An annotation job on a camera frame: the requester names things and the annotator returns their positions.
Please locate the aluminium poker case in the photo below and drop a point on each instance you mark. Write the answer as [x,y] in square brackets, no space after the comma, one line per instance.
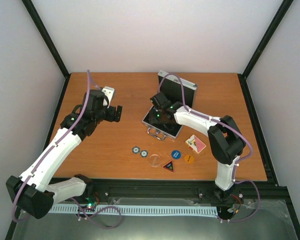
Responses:
[172,93]

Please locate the blue white poker chip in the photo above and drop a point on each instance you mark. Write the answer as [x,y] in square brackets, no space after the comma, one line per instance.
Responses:
[144,153]
[135,149]

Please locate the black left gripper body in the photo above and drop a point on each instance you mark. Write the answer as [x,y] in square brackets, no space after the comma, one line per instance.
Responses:
[111,117]

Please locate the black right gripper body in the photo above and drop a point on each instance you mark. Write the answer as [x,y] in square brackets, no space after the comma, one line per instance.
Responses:
[160,116]

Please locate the white cable duct strip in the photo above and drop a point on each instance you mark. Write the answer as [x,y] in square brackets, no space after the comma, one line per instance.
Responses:
[153,211]

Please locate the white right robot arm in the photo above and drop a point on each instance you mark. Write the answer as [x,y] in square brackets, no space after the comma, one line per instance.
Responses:
[225,139]

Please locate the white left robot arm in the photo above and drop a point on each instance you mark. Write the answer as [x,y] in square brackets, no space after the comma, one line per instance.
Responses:
[32,191]

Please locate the clear round disc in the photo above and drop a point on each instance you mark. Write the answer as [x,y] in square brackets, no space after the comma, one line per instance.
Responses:
[154,160]

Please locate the blue round token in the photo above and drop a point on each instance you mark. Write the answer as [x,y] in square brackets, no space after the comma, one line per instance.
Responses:
[176,154]

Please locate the pink playing card deck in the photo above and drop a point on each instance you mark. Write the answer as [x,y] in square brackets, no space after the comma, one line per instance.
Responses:
[195,144]

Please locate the black red triangle token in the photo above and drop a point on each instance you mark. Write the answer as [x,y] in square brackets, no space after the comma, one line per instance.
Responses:
[169,166]

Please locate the orange round token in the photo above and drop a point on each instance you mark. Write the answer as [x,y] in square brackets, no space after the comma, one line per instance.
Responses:
[189,158]

